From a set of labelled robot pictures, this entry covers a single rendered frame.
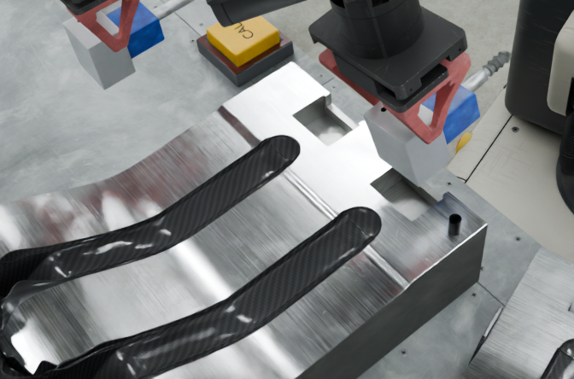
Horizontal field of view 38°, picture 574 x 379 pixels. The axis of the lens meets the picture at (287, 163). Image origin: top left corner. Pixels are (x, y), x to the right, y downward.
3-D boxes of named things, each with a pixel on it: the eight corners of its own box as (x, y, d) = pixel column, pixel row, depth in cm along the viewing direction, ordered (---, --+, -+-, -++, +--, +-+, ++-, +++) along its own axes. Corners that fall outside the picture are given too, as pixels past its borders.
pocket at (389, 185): (407, 182, 76) (407, 156, 73) (448, 218, 73) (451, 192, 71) (369, 209, 75) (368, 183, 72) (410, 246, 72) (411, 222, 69)
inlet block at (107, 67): (189, 0, 86) (178, -42, 82) (216, 24, 83) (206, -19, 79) (79, 64, 82) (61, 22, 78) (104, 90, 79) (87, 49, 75)
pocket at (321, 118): (330, 117, 82) (329, 90, 79) (366, 148, 79) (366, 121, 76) (295, 141, 81) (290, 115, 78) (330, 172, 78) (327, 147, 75)
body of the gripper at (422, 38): (402, 108, 56) (378, 26, 50) (312, 46, 63) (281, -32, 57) (472, 51, 57) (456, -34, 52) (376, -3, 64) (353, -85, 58)
